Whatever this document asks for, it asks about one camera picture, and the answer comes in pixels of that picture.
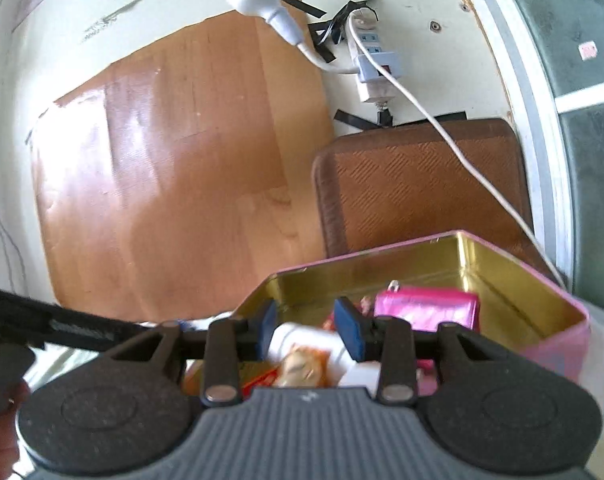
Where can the pink tin box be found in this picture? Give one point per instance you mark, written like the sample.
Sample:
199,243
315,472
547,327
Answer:
482,270

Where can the black tape strip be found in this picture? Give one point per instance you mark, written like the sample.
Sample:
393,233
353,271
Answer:
304,4

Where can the orange snack packet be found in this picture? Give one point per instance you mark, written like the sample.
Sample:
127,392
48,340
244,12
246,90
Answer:
297,367

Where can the white power strip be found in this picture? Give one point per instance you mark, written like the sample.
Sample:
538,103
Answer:
374,55

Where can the wooden headboard panel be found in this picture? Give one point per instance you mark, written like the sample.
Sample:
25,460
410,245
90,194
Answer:
172,160

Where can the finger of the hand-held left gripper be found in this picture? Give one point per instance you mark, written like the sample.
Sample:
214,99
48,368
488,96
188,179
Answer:
72,325

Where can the magenta zip wallet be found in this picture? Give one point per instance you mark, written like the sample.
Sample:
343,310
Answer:
422,310

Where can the small red sticker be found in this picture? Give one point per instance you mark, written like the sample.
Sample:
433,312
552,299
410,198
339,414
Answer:
588,50

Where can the white charger plug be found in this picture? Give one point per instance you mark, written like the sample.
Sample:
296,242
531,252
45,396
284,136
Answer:
302,336

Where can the white window frame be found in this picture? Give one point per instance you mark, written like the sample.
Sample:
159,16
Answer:
517,85

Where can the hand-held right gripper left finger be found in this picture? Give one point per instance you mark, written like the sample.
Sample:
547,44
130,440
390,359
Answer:
268,327

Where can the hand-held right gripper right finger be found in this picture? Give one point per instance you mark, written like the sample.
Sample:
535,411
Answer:
349,330

